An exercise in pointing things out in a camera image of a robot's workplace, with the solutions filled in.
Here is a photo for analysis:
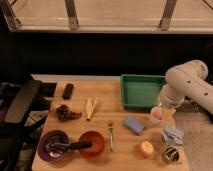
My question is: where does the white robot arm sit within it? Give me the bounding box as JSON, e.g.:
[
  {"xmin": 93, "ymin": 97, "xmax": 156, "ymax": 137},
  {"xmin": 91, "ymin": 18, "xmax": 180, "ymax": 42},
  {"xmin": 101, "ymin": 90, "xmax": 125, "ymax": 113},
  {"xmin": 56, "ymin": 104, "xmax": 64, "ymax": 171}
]
[{"xmin": 159, "ymin": 60, "xmax": 213, "ymax": 116}]

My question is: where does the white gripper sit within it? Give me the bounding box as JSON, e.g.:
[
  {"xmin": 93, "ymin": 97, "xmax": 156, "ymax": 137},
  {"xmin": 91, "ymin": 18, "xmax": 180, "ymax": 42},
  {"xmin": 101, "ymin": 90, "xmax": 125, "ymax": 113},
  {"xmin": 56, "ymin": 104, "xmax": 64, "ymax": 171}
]
[{"xmin": 158, "ymin": 97, "xmax": 176, "ymax": 117}]

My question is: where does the green plastic tray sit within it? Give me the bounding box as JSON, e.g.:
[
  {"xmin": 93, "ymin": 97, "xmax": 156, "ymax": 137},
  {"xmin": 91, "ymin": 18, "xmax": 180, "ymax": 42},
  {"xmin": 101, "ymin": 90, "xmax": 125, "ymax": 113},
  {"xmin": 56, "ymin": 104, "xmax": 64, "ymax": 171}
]
[{"xmin": 120, "ymin": 74, "xmax": 165, "ymax": 110}]

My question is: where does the crumpled blue cloth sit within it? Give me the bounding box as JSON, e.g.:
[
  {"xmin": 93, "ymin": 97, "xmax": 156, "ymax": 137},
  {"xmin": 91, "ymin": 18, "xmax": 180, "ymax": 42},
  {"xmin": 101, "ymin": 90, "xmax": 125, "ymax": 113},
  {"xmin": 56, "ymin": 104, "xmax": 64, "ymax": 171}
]
[{"xmin": 162, "ymin": 125, "xmax": 184, "ymax": 146}]

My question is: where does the yellow apple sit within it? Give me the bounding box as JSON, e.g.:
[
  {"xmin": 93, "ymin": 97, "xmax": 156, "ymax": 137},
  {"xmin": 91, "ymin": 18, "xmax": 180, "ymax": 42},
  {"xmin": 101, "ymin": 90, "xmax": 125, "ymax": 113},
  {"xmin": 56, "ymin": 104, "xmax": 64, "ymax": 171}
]
[{"xmin": 139, "ymin": 141, "xmax": 154, "ymax": 158}]

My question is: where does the round metal tin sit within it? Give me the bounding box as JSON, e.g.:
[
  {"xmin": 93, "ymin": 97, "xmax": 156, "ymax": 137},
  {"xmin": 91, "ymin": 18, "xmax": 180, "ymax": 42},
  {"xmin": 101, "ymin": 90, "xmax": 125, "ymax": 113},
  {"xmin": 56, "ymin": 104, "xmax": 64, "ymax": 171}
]
[{"xmin": 162, "ymin": 146, "xmax": 180, "ymax": 164}]

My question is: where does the black office chair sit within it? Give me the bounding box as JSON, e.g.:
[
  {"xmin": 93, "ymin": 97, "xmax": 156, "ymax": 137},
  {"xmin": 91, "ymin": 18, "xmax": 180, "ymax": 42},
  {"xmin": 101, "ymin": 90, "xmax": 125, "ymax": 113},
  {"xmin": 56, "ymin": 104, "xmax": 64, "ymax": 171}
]
[{"xmin": 0, "ymin": 80, "xmax": 56, "ymax": 171}]

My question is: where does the blue sponge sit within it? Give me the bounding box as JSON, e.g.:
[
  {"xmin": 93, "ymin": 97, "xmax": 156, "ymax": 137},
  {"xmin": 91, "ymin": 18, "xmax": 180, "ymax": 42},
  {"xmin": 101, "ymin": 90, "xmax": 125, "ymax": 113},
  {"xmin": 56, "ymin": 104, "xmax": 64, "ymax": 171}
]
[{"xmin": 124, "ymin": 117, "xmax": 144, "ymax": 135}]

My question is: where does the pink white cup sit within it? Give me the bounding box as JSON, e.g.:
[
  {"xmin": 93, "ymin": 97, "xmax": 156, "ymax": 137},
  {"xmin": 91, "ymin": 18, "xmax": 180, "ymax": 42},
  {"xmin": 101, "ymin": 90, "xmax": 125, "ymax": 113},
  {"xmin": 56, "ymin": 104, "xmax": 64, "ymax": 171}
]
[{"xmin": 149, "ymin": 106, "xmax": 163, "ymax": 126}]

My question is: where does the dark purple grape bunch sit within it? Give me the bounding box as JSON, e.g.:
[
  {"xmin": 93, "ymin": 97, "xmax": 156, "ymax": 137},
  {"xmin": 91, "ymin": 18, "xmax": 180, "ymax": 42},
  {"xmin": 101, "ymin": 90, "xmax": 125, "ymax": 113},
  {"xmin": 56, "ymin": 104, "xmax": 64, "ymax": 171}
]
[{"xmin": 56, "ymin": 104, "xmax": 82, "ymax": 121}]

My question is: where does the purple bowl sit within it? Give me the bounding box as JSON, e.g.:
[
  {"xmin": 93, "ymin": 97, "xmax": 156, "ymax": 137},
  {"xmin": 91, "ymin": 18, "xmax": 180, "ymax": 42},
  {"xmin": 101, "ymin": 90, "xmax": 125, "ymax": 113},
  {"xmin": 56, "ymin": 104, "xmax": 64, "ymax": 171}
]
[{"xmin": 37, "ymin": 130, "xmax": 69, "ymax": 162}]

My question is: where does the orange bowl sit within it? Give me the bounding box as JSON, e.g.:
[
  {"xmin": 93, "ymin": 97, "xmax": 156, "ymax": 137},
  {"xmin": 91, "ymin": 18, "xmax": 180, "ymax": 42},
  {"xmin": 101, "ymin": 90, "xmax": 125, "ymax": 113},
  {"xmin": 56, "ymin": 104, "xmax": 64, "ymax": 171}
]
[{"xmin": 79, "ymin": 131, "xmax": 105, "ymax": 158}]

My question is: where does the metal fork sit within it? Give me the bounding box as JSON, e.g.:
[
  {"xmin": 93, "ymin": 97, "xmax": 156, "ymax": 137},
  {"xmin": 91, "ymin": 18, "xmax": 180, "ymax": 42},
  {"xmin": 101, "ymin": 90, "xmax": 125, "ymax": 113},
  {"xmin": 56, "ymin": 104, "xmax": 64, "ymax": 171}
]
[{"xmin": 108, "ymin": 121, "xmax": 114, "ymax": 152}]

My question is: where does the black handled scoop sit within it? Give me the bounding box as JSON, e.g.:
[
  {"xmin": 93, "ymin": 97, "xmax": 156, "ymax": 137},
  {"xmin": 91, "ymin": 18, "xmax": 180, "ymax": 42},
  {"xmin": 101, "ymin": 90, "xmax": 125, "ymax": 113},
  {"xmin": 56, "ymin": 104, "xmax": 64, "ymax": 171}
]
[{"xmin": 45, "ymin": 141, "xmax": 92, "ymax": 158}]

